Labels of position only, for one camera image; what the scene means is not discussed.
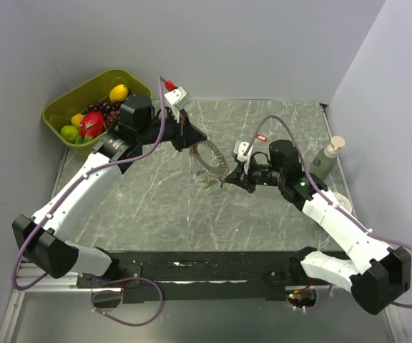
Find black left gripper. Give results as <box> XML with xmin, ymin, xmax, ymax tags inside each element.
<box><xmin>137</xmin><ymin>106</ymin><xmax>207</xmax><ymax>152</ymax></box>

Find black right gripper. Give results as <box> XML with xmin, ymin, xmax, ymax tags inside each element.
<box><xmin>225</xmin><ymin>156</ymin><xmax>284</xmax><ymax>194</ymax></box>

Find red key tag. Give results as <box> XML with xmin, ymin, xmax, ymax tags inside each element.
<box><xmin>257</xmin><ymin>134</ymin><xmax>268</xmax><ymax>141</ymax></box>

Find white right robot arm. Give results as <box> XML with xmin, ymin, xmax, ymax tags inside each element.
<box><xmin>225</xmin><ymin>140</ymin><xmax>411</xmax><ymax>314</ymax></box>

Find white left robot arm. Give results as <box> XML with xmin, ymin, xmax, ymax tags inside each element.
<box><xmin>12</xmin><ymin>89</ymin><xmax>207</xmax><ymax>287</ymax></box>

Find soap pump bottle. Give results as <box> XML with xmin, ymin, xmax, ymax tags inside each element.
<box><xmin>309</xmin><ymin>136</ymin><xmax>345</xmax><ymax>180</ymax></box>

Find yellow lemon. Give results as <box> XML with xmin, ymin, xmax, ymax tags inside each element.
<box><xmin>109</xmin><ymin>84</ymin><xmax>129</xmax><ymax>102</ymax></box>

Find dark red grape bunch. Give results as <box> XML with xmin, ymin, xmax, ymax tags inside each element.
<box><xmin>86</xmin><ymin>93</ymin><xmax>144</xmax><ymax>129</ymax></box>

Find red dragon fruit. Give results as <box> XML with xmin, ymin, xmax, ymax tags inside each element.
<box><xmin>79</xmin><ymin>111</ymin><xmax>105</xmax><ymax>142</ymax></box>

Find black tape roll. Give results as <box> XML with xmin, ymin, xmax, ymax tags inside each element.
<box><xmin>333</xmin><ymin>192</ymin><xmax>353</xmax><ymax>214</ymax></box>

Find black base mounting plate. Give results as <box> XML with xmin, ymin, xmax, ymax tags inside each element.
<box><xmin>77</xmin><ymin>251</ymin><xmax>313</xmax><ymax>304</ymax></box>

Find small orange fruit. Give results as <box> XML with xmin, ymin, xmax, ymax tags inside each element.
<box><xmin>71</xmin><ymin>114</ymin><xmax>84</xmax><ymax>128</ymax></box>

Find green lime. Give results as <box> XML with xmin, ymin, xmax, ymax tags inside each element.
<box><xmin>60</xmin><ymin>125</ymin><xmax>79</xmax><ymax>144</ymax></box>

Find olive green plastic bin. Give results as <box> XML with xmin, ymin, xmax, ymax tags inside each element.
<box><xmin>41</xmin><ymin>69</ymin><xmax>152</xmax><ymax>158</ymax></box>

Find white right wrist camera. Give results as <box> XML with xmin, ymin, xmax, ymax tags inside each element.
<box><xmin>232</xmin><ymin>140</ymin><xmax>252</xmax><ymax>163</ymax></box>

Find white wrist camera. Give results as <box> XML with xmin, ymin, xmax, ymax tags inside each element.
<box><xmin>165</xmin><ymin>87</ymin><xmax>192</xmax><ymax>113</ymax></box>
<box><xmin>232</xmin><ymin>140</ymin><xmax>252</xmax><ymax>163</ymax></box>

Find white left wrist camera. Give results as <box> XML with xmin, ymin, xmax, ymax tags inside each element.
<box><xmin>165</xmin><ymin>87</ymin><xmax>192</xmax><ymax>113</ymax></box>

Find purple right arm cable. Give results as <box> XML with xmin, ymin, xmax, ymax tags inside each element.
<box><xmin>241</xmin><ymin>114</ymin><xmax>412</xmax><ymax>309</ymax></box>

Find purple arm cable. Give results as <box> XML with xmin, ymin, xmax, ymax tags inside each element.
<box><xmin>11</xmin><ymin>75</ymin><xmax>177</xmax><ymax>327</ymax></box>
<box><xmin>241</xmin><ymin>114</ymin><xmax>412</xmax><ymax>309</ymax></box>

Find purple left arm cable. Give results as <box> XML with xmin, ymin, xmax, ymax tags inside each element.
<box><xmin>11</xmin><ymin>75</ymin><xmax>177</xmax><ymax>327</ymax></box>

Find aluminium rail frame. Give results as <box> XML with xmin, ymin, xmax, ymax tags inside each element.
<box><xmin>0</xmin><ymin>259</ymin><xmax>92</xmax><ymax>343</ymax></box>

